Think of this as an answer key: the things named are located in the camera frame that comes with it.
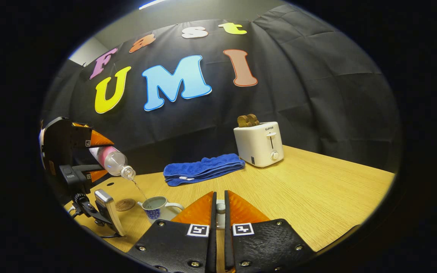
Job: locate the white toaster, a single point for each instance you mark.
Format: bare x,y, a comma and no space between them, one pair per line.
258,146

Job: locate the black backdrop cloth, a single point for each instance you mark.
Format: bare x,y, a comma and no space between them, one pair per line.
298,83

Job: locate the clear pink-label water bottle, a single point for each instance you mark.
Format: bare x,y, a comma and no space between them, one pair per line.
112,161

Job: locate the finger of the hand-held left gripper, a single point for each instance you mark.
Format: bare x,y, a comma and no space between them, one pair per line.
95,175
101,139

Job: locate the brown toast slice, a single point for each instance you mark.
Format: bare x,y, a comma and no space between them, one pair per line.
243,121
254,119

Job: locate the ceiling light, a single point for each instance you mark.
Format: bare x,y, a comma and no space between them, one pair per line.
152,3

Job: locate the round brown coaster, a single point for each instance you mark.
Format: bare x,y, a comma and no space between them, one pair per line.
124,204

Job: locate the white blue-patterned teacup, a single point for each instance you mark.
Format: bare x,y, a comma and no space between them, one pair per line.
157,210

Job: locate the folded blue towel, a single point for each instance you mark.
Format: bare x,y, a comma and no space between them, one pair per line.
203,168

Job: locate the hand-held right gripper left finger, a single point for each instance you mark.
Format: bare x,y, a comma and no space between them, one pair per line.
213,246

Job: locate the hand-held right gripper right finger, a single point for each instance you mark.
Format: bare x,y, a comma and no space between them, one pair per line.
227,246

